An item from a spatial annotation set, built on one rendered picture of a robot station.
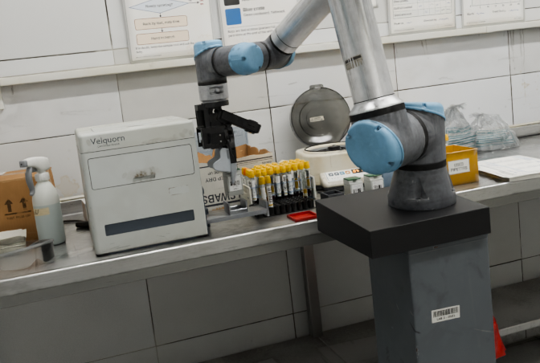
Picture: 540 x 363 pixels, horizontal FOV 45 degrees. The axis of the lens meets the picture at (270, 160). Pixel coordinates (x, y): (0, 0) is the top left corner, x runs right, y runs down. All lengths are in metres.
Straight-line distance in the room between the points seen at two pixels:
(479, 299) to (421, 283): 0.16
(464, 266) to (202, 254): 0.62
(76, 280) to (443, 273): 0.83
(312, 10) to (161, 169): 0.53
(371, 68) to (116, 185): 0.68
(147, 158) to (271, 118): 0.84
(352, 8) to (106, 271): 0.83
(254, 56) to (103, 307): 1.14
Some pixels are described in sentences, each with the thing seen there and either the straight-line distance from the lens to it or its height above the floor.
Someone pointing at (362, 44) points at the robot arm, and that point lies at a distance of 1.33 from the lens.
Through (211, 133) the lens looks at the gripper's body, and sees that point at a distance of 1.65.
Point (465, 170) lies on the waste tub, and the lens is 2.00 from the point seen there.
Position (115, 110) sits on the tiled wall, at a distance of 2.24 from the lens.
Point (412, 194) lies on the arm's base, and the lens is 1.46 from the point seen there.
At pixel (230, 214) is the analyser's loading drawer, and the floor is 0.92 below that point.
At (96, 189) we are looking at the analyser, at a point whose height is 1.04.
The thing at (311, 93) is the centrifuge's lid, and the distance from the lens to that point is 2.35.
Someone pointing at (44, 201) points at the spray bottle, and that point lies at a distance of 1.83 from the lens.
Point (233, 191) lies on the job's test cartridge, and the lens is 1.69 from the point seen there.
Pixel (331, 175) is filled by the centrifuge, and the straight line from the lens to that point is 2.05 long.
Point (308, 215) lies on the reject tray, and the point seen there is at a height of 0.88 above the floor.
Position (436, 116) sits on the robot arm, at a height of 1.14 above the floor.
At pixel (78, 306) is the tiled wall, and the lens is 2.35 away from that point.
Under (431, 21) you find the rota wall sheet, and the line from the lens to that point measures 2.64.
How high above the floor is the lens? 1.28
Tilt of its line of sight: 8 degrees down
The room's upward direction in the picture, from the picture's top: 7 degrees counter-clockwise
